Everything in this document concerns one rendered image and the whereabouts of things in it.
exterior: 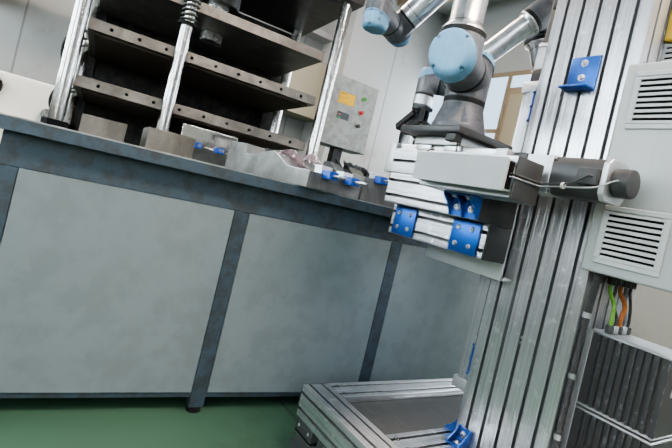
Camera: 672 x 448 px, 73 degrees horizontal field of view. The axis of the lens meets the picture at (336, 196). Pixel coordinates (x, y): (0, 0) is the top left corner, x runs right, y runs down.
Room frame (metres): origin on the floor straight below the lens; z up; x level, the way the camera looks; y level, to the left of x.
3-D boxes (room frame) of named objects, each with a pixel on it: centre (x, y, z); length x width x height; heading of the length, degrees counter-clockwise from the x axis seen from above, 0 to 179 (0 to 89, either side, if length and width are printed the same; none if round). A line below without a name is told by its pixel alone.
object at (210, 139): (2.42, 0.78, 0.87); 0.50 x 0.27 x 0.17; 29
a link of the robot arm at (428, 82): (1.78, -0.25, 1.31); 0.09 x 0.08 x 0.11; 79
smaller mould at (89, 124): (1.51, 0.80, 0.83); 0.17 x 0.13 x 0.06; 29
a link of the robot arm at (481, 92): (1.28, -0.29, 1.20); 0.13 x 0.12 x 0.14; 149
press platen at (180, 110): (2.51, 0.89, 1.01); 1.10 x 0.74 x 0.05; 119
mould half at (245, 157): (1.73, 0.19, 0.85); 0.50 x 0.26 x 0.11; 46
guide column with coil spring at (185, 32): (2.09, 0.85, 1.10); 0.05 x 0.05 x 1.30
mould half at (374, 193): (1.98, -0.08, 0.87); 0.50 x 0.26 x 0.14; 29
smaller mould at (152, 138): (1.58, 0.61, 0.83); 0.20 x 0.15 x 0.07; 29
